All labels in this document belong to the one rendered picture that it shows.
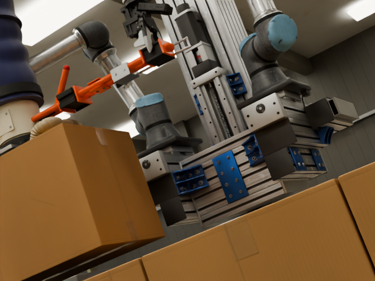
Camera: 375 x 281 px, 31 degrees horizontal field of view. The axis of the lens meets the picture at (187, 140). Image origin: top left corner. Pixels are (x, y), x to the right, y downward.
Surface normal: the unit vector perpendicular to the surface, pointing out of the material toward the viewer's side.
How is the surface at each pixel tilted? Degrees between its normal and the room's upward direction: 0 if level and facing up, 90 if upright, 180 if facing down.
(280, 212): 90
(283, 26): 97
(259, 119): 90
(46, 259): 90
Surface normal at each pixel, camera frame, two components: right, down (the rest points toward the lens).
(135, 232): 0.83, -0.41
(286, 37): 0.44, -0.23
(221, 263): -0.41, -0.07
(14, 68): 0.35, -0.54
